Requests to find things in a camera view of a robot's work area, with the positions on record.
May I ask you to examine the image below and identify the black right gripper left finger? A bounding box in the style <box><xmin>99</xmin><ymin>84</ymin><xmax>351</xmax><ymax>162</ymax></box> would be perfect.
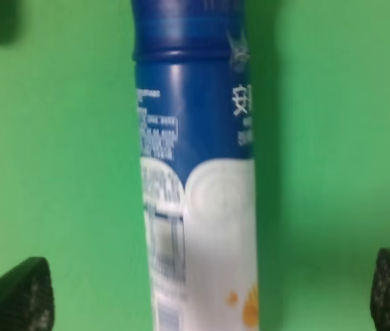
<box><xmin>0</xmin><ymin>257</ymin><xmax>55</xmax><ymax>330</ymax></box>

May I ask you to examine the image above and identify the blue capped yogurt bottle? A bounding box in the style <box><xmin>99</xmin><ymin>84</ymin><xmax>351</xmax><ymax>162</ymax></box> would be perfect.
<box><xmin>132</xmin><ymin>1</ymin><xmax>259</xmax><ymax>330</ymax></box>

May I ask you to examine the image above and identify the green tablecloth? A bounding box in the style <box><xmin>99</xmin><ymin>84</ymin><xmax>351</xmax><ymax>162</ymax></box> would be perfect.
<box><xmin>0</xmin><ymin>1</ymin><xmax>390</xmax><ymax>330</ymax></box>

